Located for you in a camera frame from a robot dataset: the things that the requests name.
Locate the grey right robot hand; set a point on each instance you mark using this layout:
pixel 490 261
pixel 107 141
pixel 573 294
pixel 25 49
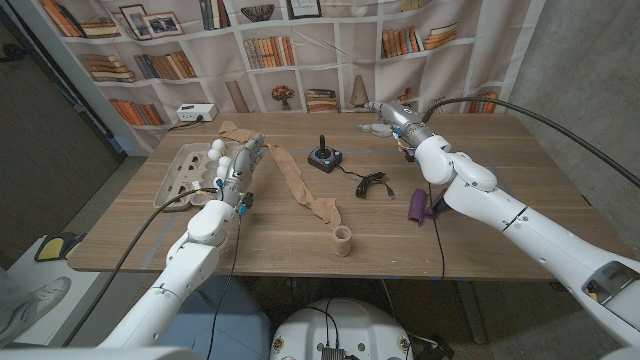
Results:
pixel 405 122

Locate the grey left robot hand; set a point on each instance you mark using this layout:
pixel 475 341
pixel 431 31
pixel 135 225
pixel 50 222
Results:
pixel 242 167

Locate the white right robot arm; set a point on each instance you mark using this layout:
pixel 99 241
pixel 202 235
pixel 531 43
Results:
pixel 525 225

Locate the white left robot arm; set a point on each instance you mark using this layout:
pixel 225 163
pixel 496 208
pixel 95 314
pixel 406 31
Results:
pixel 195 255

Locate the white egg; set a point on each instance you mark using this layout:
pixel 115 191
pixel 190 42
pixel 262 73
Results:
pixel 214 154
pixel 225 161
pixel 221 171
pixel 218 144

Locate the brown cardboard egg carton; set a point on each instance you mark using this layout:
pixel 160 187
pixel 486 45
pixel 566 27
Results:
pixel 182 170

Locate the white power box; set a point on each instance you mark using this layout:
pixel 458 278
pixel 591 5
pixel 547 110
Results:
pixel 196 112

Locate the purple plastic clip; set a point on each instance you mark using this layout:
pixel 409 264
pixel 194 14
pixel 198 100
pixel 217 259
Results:
pixel 417 205

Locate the printed bookshelf backdrop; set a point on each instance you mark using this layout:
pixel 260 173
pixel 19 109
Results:
pixel 320 75

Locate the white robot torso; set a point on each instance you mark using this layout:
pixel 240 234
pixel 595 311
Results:
pixel 342 330

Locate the grey table leg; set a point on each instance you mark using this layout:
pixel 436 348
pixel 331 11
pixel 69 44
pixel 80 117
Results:
pixel 470 310

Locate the yellow and black floor object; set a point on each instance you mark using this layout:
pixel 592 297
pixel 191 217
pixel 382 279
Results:
pixel 52 246

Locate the white sneaker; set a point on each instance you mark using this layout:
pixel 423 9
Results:
pixel 35 305

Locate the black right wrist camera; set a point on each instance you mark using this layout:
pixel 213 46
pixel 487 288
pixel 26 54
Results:
pixel 410 155

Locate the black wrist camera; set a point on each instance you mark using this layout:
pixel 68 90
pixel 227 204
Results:
pixel 410 155
pixel 246 202

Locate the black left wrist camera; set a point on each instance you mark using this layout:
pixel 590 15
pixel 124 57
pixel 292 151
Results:
pixel 246 202

